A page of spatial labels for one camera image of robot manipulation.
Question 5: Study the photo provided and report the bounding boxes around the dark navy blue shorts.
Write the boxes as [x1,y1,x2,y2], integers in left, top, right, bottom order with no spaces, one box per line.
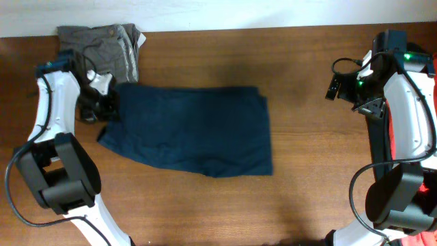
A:
[98,84,273,178]

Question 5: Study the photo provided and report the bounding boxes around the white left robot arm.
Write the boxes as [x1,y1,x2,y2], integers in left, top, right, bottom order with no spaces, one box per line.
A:
[5,49,134,245]

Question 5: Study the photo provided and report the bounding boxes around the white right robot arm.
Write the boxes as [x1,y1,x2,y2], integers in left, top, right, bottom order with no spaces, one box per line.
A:
[324,30,436,245]

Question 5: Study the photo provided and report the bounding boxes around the folded grey cargo shorts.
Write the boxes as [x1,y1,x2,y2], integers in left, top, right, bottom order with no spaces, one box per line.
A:
[57,23,146,83]

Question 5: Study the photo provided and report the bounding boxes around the red t-shirt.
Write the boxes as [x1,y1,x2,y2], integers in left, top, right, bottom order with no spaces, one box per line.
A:
[389,52,436,246]

